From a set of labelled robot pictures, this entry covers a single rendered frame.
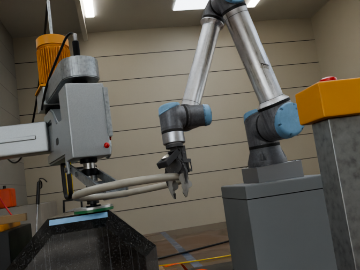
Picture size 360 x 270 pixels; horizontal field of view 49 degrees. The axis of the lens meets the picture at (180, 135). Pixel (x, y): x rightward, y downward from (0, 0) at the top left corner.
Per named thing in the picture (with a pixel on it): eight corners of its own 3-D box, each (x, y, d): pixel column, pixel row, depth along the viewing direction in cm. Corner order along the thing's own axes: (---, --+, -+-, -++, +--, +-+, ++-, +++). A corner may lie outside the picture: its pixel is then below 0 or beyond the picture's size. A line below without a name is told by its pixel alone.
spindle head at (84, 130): (60, 169, 241) (53, 98, 246) (95, 165, 251) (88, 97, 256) (73, 163, 209) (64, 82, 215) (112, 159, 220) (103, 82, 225)
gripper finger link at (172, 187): (181, 198, 157) (182, 175, 158) (173, 199, 152) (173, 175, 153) (175, 197, 159) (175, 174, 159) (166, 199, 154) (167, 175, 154)
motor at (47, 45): (35, 96, 294) (30, 45, 298) (76, 95, 308) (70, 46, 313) (40, 85, 269) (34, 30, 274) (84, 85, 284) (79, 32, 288)
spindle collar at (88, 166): (79, 184, 226) (74, 132, 230) (95, 181, 231) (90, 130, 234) (84, 182, 216) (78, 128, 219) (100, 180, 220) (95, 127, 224)
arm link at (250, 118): (269, 144, 201) (262, 111, 203) (288, 140, 185) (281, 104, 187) (242, 148, 196) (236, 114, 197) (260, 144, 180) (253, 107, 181)
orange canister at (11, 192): (-5, 211, 516) (-7, 186, 520) (6, 209, 565) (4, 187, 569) (13, 209, 520) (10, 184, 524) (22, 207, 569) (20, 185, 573)
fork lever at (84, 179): (64, 173, 240) (63, 165, 239) (95, 170, 249) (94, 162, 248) (96, 201, 179) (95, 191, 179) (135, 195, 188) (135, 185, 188)
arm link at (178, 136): (175, 129, 152) (156, 135, 157) (177, 142, 151) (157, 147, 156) (187, 132, 159) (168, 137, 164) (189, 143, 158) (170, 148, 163)
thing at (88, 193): (62, 205, 174) (61, 199, 175) (161, 191, 197) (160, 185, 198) (88, 191, 132) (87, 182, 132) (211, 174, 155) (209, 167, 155)
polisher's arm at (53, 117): (49, 180, 285) (43, 114, 290) (81, 176, 296) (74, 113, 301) (70, 172, 220) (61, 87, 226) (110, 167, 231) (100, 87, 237)
